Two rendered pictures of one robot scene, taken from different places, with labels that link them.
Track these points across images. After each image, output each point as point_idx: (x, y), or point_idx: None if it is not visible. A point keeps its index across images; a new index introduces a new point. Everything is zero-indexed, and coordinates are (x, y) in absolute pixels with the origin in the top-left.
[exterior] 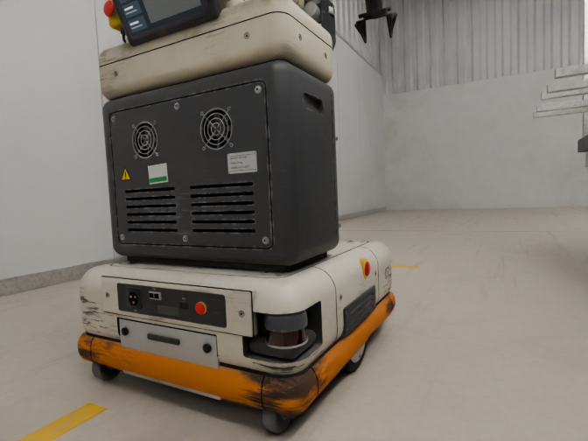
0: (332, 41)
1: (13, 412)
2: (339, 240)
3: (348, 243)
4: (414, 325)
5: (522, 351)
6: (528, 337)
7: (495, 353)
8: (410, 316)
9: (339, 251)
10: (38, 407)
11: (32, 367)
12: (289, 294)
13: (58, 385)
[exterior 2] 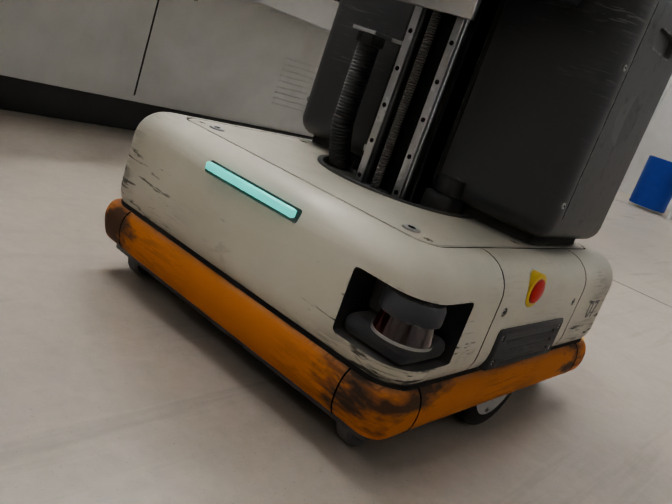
0: None
1: (587, 381)
2: (217, 136)
3: (230, 130)
4: (56, 248)
5: (32, 189)
6: None
7: (67, 201)
8: (14, 255)
9: (280, 136)
10: (569, 376)
11: (667, 455)
12: None
13: (582, 398)
